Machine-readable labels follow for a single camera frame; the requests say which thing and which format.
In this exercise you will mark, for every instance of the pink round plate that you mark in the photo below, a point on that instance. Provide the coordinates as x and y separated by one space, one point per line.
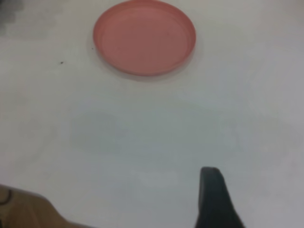
145 38

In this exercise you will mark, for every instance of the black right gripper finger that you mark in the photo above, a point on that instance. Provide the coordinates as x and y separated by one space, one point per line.
213 202

